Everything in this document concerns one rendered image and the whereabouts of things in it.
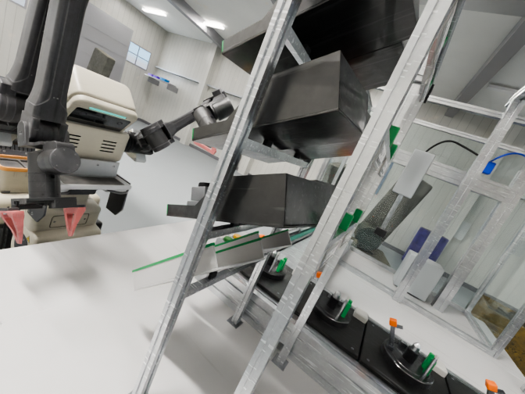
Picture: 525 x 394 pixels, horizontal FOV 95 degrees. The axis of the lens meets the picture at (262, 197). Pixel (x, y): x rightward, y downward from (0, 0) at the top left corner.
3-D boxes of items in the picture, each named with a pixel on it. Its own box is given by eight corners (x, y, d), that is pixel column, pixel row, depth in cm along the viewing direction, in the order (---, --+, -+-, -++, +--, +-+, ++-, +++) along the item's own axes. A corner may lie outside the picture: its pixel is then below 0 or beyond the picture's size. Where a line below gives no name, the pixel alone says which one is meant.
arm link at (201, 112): (196, 122, 82) (189, 109, 77) (214, 112, 83) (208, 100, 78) (203, 135, 79) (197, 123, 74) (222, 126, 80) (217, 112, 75)
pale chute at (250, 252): (133, 291, 54) (131, 270, 55) (184, 279, 64) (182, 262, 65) (216, 270, 38) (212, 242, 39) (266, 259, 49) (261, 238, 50)
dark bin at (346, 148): (236, 153, 59) (238, 123, 59) (268, 163, 69) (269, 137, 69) (355, 137, 42) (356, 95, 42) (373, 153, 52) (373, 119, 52)
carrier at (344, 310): (282, 307, 76) (298, 274, 73) (305, 283, 97) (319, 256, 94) (355, 363, 66) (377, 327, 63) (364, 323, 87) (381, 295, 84)
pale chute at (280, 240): (184, 272, 67) (182, 256, 68) (219, 264, 77) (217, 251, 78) (262, 251, 51) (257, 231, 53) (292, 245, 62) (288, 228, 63)
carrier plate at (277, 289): (223, 263, 87) (225, 257, 86) (256, 249, 108) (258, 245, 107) (278, 304, 76) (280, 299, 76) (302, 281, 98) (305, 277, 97)
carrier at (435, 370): (356, 364, 65) (379, 328, 63) (365, 324, 87) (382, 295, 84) (457, 442, 55) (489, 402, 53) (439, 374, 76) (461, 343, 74)
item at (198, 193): (185, 214, 52) (187, 182, 52) (201, 214, 55) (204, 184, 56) (212, 216, 47) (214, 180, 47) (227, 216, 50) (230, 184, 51)
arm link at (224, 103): (204, 131, 88) (192, 109, 85) (232, 117, 90) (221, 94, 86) (207, 135, 78) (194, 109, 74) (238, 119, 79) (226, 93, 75)
